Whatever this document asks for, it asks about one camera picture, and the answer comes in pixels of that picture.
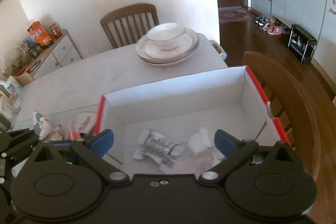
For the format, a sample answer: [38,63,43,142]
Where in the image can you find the pink binder clip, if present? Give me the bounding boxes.
[67,119,81,140]

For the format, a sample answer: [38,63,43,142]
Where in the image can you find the white blue plastic bag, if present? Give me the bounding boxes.
[33,111,54,140]

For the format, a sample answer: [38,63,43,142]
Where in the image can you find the clear plastic wrapper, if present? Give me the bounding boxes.
[133,129,190,174]

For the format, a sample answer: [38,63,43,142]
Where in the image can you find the silver foil snack bag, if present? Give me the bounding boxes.
[46,127,64,141]

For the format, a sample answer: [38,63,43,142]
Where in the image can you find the blue patterned tissue box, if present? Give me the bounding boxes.
[4,76,22,97]

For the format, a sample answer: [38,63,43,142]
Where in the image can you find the red white cardboard box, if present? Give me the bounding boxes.
[94,66,286,174]

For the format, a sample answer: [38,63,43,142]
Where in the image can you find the cardboard tray box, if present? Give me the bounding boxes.
[14,71,34,87]

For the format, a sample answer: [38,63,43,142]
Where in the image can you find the near brown wooden chair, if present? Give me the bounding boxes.
[243,51,321,180]

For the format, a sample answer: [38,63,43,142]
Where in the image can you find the brown wooden chair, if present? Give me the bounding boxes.
[243,51,321,180]
[100,3,159,49]

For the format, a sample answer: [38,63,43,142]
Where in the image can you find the white sideboard cabinet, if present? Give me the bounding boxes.
[29,29,83,80]

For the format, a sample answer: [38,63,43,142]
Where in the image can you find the orange snack bag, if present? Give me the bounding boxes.
[27,21,52,47]

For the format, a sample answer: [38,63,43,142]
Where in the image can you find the white stacked plates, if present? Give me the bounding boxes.
[135,28,200,67]

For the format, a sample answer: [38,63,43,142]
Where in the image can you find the red lid jars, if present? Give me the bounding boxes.
[50,23,62,39]

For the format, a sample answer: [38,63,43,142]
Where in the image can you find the white bowl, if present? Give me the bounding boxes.
[146,23,185,51]

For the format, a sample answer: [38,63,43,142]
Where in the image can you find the black shoe rack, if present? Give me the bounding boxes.
[288,24,317,64]

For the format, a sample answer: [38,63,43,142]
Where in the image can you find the grey blue wall cabinet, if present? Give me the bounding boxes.
[247,0,336,88]

